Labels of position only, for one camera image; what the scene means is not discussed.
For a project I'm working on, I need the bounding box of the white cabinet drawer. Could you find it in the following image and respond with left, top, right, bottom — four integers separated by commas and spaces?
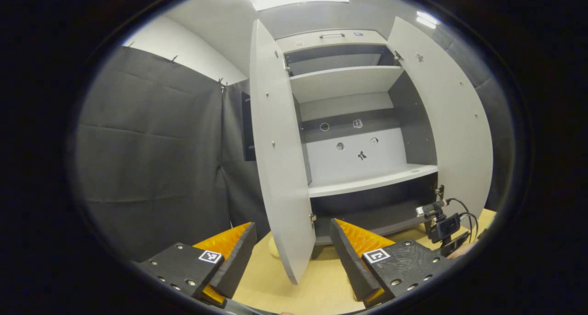
276, 29, 389, 54

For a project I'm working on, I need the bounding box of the black backdrop cloth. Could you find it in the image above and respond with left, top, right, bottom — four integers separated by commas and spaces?
443, 35, 515, 212
76, 46, 271, 263

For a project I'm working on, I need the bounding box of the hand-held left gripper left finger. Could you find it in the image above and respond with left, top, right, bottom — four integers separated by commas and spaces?
133, 222, 258, 306

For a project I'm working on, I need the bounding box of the black cable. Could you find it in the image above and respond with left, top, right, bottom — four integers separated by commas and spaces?
448, 197, 480, 243

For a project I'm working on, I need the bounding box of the white cabinet door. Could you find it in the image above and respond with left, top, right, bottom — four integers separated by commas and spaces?
249, 19, 317, 285
387, 17, 494, 219

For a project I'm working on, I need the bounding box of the black door handle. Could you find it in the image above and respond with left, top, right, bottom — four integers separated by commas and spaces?
241, 92, 257, 162

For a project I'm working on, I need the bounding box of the white and grey shoe cabinet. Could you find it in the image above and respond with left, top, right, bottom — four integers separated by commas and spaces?
276, 29, 439, 247

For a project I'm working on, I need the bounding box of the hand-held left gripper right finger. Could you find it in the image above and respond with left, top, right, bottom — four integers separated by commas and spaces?
329, 218, 453, 309

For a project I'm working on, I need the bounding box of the small ceiling light panel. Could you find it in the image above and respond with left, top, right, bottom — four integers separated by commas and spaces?
416, 11, 440, 29

